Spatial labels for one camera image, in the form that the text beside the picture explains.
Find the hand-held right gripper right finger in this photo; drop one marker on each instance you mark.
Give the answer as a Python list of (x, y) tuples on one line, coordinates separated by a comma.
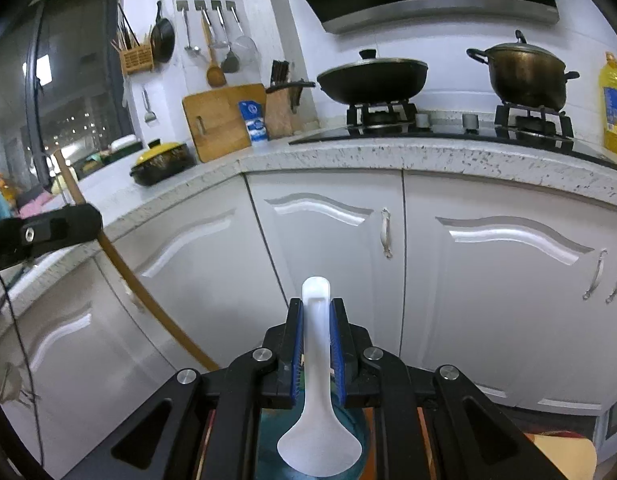
[(337, 355)]

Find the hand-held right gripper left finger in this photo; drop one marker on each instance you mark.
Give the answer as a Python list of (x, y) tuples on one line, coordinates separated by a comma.
[(294, 355)]

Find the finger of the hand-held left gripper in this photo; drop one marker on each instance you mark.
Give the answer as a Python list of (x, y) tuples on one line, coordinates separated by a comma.
[(63, 227)]

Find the white plastic rice spoon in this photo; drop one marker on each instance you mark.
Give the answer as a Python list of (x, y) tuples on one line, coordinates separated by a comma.
[(316, 410)]

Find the wooden chopstick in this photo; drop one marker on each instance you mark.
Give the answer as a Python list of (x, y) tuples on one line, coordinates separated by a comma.
[(156, 312)]

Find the white bowl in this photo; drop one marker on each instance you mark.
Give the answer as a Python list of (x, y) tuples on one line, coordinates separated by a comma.
[(123, 143)]

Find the black casserole pot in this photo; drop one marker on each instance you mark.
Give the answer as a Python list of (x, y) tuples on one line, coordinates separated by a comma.
[(163, 170)]

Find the yellow casserole lid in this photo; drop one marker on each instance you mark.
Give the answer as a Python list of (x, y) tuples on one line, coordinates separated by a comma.
[(158, 152)]

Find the steel scraper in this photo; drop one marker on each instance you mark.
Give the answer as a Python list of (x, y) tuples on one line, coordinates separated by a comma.
[(148, 115)]

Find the dark framed window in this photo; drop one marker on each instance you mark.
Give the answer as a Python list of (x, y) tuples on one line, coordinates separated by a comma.
[(83, 60)]

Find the wooden chopstick basket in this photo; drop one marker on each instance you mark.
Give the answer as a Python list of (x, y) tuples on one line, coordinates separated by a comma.
[(137, 60)]

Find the wooden cutting board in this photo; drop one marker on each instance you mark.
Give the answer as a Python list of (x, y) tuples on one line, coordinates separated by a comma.
[(218, 120)]

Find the speckled kitchen countertop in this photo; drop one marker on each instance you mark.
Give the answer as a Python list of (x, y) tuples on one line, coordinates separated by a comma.
[(388, 160)]

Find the bundle of chopsticks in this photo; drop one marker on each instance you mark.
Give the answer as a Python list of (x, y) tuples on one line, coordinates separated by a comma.
[(128, 35)]

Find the black hanging frying pan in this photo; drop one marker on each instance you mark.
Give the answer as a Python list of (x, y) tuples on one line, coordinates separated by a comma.
[(162, 37)]

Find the wooden spatula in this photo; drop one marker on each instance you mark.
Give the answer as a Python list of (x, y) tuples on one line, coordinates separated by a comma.
[(216, 75)]

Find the blue and white packet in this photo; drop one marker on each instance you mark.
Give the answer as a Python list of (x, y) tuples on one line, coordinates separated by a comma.
[(253, 122)]

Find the steel ladle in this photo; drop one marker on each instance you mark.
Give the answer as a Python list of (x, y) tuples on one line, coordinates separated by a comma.
[(191, 49)]

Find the grey spatula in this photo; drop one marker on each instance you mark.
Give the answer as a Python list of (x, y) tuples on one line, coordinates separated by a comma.
[(230, 62)]

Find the black glass gas stove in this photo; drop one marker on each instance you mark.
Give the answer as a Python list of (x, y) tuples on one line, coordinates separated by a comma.
[(438, 137)]

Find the wooden knife block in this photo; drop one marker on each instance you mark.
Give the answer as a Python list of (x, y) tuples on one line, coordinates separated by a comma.
[(278, 115)]

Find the mesh skimmer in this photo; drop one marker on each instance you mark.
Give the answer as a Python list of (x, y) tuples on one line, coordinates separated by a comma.
[(246, 50)]

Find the black wok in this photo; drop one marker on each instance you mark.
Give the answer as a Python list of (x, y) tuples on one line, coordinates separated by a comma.
[(373, 87)]

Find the black wok lid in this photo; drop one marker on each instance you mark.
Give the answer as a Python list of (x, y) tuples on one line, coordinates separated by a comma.
[(371, 64)]

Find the dark metal stock pot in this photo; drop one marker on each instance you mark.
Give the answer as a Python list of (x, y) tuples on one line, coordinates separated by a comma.
[(528, 80)]

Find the dark metal pot lid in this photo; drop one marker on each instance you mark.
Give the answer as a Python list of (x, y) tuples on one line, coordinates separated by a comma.
[(523, 50)]

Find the yellow cooking oil bottle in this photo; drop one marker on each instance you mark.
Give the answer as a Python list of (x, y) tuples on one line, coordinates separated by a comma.
[(616, 110)]

